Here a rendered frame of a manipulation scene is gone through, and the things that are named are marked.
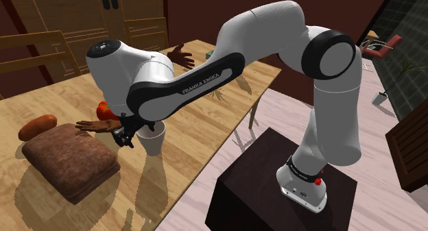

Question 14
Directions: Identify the white cup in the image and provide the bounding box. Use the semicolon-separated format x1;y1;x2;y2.
135;120;167;157

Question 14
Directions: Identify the red tomato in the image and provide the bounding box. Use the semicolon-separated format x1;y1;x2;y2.
96;100;120;122

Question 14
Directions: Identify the brown hand figure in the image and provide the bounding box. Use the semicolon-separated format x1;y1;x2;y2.
167;43;196;71
75;119;123;134

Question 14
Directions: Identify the light wooden table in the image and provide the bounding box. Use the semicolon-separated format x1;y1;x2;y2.
0;39;282;231

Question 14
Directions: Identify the brown bread loaf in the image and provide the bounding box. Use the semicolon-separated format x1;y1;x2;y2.
21;123;121;206

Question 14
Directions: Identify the wooden chair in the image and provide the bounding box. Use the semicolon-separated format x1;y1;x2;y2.
123;16;170;53
0;29;83;101

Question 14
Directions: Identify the orange-brown sweet potato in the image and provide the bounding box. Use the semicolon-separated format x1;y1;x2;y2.
18;114;58;143

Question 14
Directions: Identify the dark robot stand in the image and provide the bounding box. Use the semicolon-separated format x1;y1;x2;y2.
204;126;358;231

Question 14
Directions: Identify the plant in white pot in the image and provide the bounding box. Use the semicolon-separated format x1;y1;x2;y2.
370;59;420;106

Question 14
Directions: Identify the red chair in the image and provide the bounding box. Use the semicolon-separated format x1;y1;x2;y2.
359;34;404;60

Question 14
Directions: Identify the dark wooden cabinet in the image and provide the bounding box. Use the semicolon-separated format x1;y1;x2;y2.
384;98;428;194

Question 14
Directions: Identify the wooden door with black handles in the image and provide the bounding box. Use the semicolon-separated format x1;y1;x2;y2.
5;0;165;84

